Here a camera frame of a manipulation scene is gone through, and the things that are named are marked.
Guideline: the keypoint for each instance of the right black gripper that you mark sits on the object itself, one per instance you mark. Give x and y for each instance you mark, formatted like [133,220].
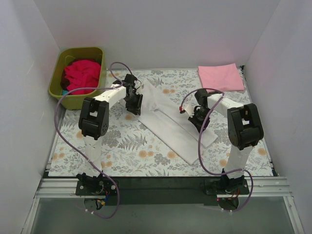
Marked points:
[199,121]

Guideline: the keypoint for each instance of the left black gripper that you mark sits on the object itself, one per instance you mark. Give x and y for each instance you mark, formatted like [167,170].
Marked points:
[134,104]

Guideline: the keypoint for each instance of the white t shirt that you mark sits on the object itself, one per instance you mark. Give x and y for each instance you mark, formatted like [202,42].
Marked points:
[162,117]

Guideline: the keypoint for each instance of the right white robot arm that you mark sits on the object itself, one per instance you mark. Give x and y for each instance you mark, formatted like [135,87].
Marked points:
[244,128]

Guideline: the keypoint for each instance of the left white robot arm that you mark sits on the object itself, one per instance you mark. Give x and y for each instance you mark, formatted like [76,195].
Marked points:
[94,118]

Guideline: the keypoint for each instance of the floral patterned table mat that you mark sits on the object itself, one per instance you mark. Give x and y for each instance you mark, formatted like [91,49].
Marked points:
[130,149]

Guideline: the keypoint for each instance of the folded pink t shirt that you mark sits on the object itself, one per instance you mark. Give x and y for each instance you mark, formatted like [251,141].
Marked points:
[225,78]

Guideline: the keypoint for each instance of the crumpled red t shirt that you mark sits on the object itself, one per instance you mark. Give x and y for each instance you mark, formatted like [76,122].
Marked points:
[80,73]

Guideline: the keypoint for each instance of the olive green plastic bin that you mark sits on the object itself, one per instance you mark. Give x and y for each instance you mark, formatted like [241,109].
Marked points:
[74,100]

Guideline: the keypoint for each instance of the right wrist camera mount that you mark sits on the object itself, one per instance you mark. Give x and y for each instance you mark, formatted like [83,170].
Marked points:
[188,109]

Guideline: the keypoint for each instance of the aluminium front rail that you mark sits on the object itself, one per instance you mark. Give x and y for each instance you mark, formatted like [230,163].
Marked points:
[263,186]

